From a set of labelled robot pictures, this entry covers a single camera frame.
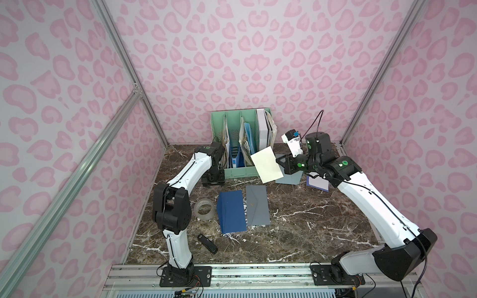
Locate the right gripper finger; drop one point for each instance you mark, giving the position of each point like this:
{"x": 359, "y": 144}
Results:
{"x": 281, "y": 158}
{"x": 281, "y": 166}

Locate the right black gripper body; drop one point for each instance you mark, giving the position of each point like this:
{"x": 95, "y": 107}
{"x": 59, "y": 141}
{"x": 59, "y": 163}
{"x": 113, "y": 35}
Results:
{"x": 284, "y": 163}

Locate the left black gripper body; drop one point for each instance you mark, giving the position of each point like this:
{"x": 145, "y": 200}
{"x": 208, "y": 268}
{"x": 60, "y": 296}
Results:
{"x": 215, "y": 176}

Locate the light teal envelope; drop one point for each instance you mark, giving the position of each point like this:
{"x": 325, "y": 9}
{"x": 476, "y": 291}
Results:
{"x": 293, "y": 179}

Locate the cream lined letter paper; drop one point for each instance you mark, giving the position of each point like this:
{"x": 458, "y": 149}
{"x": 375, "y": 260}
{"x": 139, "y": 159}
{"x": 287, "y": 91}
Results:
{"x": 267, "y": 168}

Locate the white letter paper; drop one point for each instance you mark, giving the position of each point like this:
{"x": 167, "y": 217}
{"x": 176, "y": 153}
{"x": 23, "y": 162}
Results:
{"x": 318, "y": 183}

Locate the dark blue envelope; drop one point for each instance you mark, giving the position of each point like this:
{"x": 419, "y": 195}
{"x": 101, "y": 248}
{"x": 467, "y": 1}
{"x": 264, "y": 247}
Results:
{"x": 231, "y": 212}

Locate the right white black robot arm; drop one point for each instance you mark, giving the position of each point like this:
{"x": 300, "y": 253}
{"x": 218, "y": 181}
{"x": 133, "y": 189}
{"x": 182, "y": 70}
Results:
{"x": 405, "y": 246}

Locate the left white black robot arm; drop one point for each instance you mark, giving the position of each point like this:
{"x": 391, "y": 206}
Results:
{"x": 171, "y": 209}

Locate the stack of papers right slot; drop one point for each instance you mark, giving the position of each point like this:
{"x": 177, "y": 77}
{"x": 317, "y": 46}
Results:
{"x": 273, "y": 129}

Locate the white folder in organizer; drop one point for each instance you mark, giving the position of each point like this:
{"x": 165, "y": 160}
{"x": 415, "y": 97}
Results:
{"x": 263, "y": 129}

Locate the clear tape roll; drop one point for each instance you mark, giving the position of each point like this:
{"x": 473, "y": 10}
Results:
{"x": 204, "y": 210}

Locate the green file organizer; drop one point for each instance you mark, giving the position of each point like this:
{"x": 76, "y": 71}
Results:
{"x": 228, "y": 129}

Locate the small black device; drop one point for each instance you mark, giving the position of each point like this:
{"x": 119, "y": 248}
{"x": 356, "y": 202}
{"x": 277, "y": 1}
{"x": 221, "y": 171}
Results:
{"x": 207, "y": 243}

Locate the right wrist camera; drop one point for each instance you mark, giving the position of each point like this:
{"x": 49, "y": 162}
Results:
{"x": 293, "y": 139}

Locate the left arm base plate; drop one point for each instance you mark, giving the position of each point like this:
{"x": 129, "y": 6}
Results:
{"x": 172, "y": 277}

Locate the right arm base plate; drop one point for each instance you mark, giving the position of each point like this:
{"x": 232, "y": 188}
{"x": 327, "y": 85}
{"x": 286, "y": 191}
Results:
{"x": 328, "y": 275}

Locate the aluminium front rail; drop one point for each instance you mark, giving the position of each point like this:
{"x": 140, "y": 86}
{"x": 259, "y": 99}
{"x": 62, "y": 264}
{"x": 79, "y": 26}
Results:
{"x": 244, "y": 276}

